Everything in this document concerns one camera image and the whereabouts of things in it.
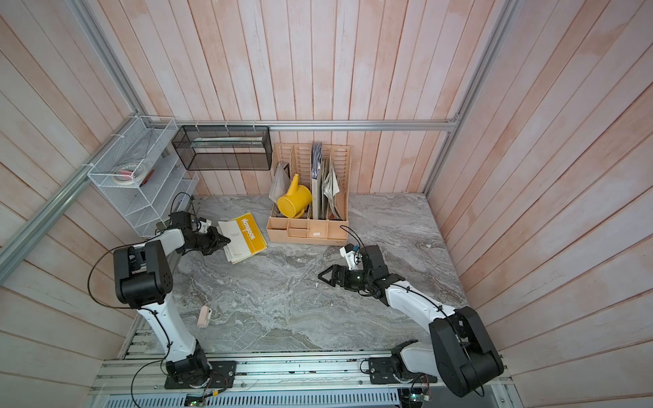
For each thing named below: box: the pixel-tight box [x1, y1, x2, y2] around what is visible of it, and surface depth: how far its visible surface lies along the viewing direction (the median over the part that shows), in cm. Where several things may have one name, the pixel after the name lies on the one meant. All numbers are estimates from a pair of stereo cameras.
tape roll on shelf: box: [112, 163, 147, 186], surface depth 75 cm
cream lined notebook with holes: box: [217, 212, 268, 265], surface depth 105 cm
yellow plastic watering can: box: [277, 173, 313, 219], surface depth 100 cm
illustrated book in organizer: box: [323, 166, 343, 220], surface depth 100 cm
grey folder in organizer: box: [268, 162, 291, 204], surface depth 100 cm
